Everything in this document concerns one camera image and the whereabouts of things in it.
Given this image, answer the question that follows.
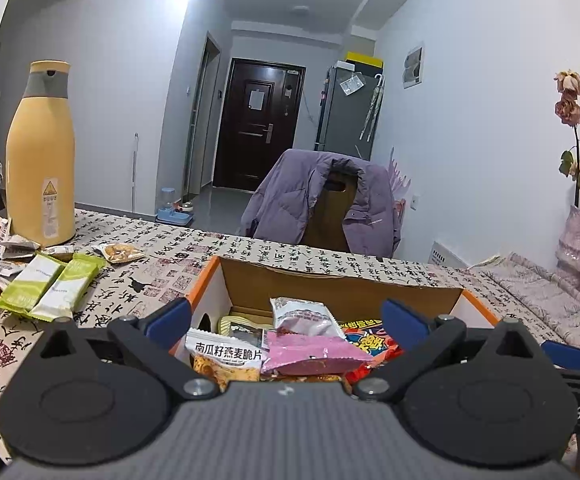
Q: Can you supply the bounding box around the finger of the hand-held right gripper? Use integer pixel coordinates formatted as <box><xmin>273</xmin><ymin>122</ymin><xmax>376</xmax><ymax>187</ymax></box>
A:
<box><xmin>541</xmin><ymin>341</ymin><xmax>580</xmax><ymax>387</ymax></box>

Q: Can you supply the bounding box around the calligraphy printed tablecloth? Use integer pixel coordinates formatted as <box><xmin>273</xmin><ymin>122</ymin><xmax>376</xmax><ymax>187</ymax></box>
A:
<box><xmin>0</xmin><ymin>207</ymin><xmax>580</xmax><ymax>467</ymax></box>

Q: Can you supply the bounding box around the yellow box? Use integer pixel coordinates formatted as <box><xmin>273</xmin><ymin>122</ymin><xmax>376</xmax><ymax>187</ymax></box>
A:
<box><xmin>346</xmin><ymin>51</ymin><xmax>385</xmax><ymax>69</ymax></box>

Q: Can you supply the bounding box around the green white bar packet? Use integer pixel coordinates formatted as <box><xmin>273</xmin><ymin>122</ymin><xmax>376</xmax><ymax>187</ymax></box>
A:
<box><xmin>30</xmin><ymin>253</ymin><xmax>107</xmax><ymax>322</ymax></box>
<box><xmin>0</xmin><ymin>252</ymin><xmax>69</xmax><ymax>314</ymax></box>

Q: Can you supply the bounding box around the white slatted panel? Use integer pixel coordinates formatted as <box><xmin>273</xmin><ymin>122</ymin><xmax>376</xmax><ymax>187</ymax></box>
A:
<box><xmin>429</xmin><ymin>240</ymin><xmax>471</xmax><ymax>269</ymax></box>

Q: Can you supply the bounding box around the pink snack packet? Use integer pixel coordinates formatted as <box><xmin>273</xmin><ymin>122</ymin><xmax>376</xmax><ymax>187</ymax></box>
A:
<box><xmin>261</xmin><ymin>331</ymin><xmax>373</xmax><ymax>375</ymax></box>

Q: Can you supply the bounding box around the clear bag on refrigerator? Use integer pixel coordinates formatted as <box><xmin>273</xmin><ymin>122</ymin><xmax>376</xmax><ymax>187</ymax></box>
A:
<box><xmin>340</xmin><ymin>74</ymin><xmax>366</xmax><ymax>96</ymax></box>

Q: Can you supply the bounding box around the small nut snack packet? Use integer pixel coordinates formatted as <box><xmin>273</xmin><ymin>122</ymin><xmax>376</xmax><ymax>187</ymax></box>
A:
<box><xmin>92</xmin><ymin>242</ymin><xmax>146</xmax><ymax>265</ymax></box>

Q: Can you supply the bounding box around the yellow thermos jug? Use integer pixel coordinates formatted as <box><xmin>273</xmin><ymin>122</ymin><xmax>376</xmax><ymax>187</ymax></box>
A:
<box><xmin>5</xmin><ymin>60</ymin><xmax>77</xmax><ymax>248</ymax></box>

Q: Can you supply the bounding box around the pink folding rack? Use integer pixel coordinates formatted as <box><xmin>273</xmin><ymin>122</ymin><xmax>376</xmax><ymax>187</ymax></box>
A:
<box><xmin>387</xmin><ymin>147</ymin><xmax>417</xmax><ymax>222</ymax></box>

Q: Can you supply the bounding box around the striped packet with black label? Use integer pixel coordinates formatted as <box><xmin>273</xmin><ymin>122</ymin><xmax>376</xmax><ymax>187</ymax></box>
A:
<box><xmin>220</xmin><ymin>312</ymin><xmax>276</xmax><ymax>337</ymax></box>

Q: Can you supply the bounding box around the orange oat crisp packet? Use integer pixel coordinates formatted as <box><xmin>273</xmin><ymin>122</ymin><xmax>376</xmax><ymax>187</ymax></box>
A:
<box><xmin>185</xmin><ymin>327</ymin><xmax>267</xmax><ymax>392</ymax></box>

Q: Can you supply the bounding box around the interior doorway frame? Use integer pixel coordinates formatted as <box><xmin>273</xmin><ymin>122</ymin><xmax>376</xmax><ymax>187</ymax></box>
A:
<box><xmin>184</xmin><ymin>35</ymin><xmax>221</xmax><ymax>197</ymax></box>

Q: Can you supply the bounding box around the purple puffer jacket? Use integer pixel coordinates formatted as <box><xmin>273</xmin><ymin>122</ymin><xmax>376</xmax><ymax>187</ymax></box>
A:
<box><xmin>240</xmin><ymin>148</ymin><xmax>403</xmax><ymax>259</ymax></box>

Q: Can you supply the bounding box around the brown wooden chair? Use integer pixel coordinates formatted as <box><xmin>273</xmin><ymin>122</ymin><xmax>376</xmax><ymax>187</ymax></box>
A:
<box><xmin>302</xmin><ymin>167</ymin><xmax>361</xmax><ymax>254</ymax></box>

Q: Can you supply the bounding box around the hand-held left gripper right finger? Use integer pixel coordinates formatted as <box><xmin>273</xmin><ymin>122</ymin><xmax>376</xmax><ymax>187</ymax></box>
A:
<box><xmin>352</xmin><ymin>298</ymin><xmax>545</xmax><ymax>403</ymax></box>

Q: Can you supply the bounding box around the red snack packet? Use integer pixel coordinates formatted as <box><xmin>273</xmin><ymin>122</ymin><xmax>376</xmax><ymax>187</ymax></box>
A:
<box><xmin>340</xmin><ymin>317</ymin><xmax>407</xmax><ymax>387</ymax></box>

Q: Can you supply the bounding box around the hanging folded umbrella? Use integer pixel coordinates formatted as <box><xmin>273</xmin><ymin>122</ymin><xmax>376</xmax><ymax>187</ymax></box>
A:
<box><xmin>360</xmin><ymin>74</ymin><xmax>386</xmax><ymax>142</ymax></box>

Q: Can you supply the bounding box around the heap of small sachets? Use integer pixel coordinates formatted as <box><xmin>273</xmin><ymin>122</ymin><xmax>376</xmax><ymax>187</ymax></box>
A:
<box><xmin>0</xmin><ymin>215</ymin><xmax>41</xmax><ymax>277</ymax></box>

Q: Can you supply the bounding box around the dark brown entrance door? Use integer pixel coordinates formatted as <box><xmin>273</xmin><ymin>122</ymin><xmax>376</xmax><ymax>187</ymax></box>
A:
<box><xmin>213</xmin><ymin>58</ymin><xmax>305</xmax><ymax>192</ymax></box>

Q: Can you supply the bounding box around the wall picture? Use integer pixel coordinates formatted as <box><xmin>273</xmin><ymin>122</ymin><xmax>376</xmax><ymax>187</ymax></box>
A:
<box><xmin>402</xmin><ymin>44</ymin><xmax>426</xmax><ymax>90</ymax></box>

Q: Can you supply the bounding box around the grey refrigerator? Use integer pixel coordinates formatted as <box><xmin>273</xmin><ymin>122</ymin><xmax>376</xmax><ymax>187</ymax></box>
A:
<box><xmin>315</xmin><ymin>65</ymin><xmax>386</xmax><ymax>161</ymax></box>

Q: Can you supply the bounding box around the small silver snack packet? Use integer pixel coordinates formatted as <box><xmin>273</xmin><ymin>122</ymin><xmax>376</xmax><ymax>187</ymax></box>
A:
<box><xmin>270</xmin><ymin>297</ymin><xmax>346</xmax><ymax>339</ymax></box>

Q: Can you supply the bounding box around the printed cardboard box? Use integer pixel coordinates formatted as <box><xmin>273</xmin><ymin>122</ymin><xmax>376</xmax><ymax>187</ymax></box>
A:
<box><xmin>170</xmin><ymin>255</ymin><xmax>502</xmax><ymax>392</ymax></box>

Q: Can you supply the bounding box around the folded pale printed cloth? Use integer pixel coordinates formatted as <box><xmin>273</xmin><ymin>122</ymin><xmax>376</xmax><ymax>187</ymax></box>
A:
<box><xmin>470</xmin><ymin>252</ymin><xmax>580</xmax><ymax>357</ymax></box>

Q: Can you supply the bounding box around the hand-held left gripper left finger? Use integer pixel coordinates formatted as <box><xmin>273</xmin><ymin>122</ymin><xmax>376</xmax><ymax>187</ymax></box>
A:
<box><xmin>37</xmin><ymin>298</ymin><xmax>221</xmax><ymax>402</ymax></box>

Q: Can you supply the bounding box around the blue pet water feeder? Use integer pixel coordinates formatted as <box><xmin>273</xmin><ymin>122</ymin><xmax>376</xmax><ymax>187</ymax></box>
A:
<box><xmin>156</xmin><ymin>187</ymin><xmax>195</xmax><ymax>225</ymax></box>

